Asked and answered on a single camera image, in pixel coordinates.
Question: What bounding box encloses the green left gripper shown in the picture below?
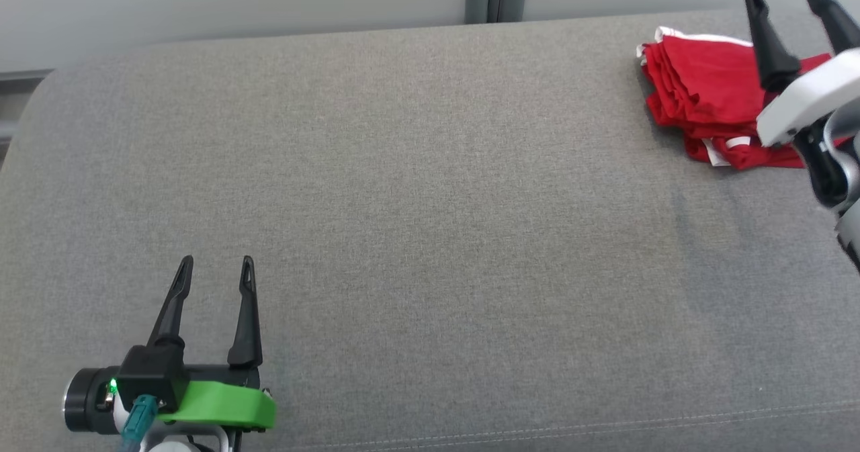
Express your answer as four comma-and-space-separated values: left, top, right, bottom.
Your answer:
64, 256, 278, 434

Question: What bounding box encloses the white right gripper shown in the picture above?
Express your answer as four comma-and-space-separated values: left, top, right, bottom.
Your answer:
743, 0, 860, 212

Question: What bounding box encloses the red white basketball jersey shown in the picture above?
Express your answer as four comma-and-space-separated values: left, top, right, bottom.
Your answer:
636, 26, 810, 171

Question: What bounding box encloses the left black cable teal plug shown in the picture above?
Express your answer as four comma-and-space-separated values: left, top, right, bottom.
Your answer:
121, 395, 161, 452

